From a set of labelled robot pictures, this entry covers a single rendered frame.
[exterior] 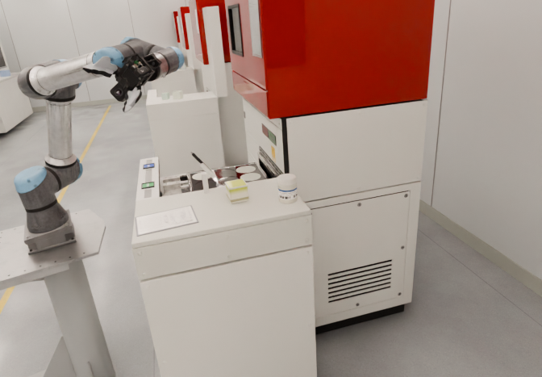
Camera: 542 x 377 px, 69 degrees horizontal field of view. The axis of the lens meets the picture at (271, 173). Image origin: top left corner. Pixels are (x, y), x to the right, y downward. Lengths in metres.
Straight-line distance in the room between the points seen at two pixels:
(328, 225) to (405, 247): 0.48
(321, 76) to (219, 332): 1.08
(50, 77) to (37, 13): 8.48
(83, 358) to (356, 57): 1.79
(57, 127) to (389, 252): 1.63
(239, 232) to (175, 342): 0.49
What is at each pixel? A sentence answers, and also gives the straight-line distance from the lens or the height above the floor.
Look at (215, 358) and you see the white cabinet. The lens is 1.70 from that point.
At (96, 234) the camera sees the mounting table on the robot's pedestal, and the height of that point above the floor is 0.82.
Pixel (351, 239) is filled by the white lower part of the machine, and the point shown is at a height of 0.57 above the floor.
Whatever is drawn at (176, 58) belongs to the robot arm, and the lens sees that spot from 1.34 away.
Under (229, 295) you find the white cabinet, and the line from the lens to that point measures 1.52.
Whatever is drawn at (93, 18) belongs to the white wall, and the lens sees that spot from 9.73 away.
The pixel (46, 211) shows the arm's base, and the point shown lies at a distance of 1.78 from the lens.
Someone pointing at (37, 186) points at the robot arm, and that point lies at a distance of 1.74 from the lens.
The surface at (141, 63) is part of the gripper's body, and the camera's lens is 1.21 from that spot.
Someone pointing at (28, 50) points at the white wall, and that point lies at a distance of 10.01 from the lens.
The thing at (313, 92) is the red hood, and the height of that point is 1.31.
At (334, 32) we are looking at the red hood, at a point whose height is 1.54.
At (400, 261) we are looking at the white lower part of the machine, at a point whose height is 0.37.
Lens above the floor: 1.62
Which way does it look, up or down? 22 degrees down
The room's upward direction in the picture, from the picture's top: 4 degrees counter-clockwise
